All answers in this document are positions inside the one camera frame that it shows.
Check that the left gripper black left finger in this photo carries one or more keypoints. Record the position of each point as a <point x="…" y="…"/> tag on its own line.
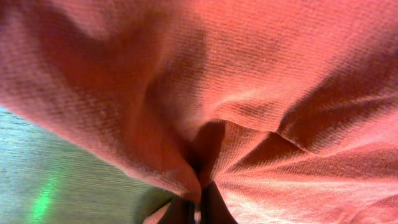
<point x="180" y="211"/>

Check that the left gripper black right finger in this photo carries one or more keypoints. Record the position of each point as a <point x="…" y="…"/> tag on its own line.
<point x="213" y="208"/>

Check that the red soccer t-shirt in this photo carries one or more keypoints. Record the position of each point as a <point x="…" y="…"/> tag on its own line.
<point x="289" y="107"/>

